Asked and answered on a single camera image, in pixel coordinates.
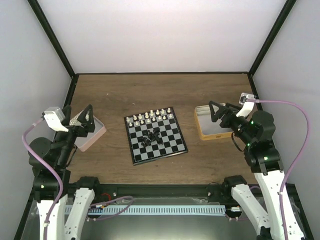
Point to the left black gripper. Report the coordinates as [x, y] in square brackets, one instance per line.
[89, 126]

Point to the light blue slotted cable duct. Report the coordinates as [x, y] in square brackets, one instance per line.
[161, 210]

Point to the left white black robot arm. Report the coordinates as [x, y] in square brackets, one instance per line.
[49, 161]

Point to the gold metal tin tray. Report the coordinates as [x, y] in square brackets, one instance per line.
[208, 130]

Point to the black and silver chessboard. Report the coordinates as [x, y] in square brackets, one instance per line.
[170, 132]

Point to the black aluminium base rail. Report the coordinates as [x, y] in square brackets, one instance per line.
[212, 192]

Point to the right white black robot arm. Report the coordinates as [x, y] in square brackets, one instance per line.
[276, 220]

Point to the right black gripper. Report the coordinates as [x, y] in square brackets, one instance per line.
[223, 109]

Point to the pile of black chess pieces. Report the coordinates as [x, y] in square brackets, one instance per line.
[148, 137]

